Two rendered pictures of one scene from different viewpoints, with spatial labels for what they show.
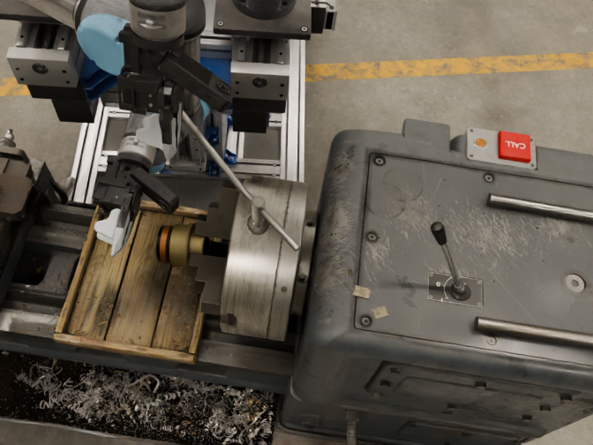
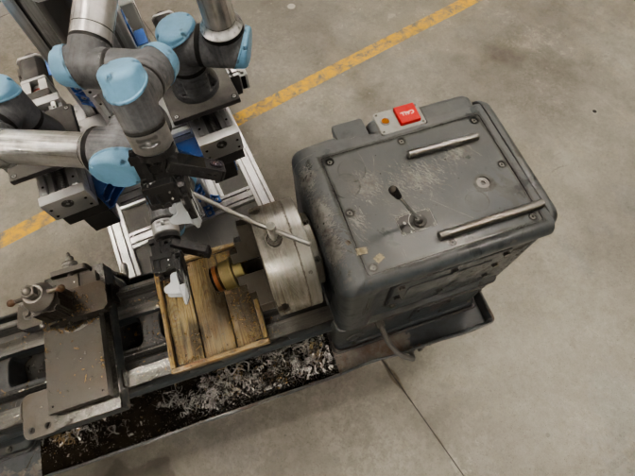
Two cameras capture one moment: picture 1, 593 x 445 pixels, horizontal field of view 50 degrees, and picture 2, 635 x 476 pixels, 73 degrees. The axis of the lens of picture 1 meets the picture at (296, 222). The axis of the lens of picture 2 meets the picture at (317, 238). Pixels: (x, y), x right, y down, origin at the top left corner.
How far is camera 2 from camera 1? 0.11 m
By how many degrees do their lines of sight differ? 8
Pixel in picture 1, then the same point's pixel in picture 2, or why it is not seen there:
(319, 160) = (270, 173)
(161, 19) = (155, 138)
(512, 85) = (366, 70)
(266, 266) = (293, 263)
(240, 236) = (266, 252)
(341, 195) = (317, 195)
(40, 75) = (69, 208)
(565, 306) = (484, 199)
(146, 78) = (162, 181)
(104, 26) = (108, 158)
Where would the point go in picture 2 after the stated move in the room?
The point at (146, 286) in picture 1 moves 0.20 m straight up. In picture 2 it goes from (214, 310) to (197, 291)
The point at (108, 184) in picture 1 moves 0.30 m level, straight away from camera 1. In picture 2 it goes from (159, 259) to (93, 198)
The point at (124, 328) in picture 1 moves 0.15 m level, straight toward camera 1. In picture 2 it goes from (214, 344) to (253, 371)
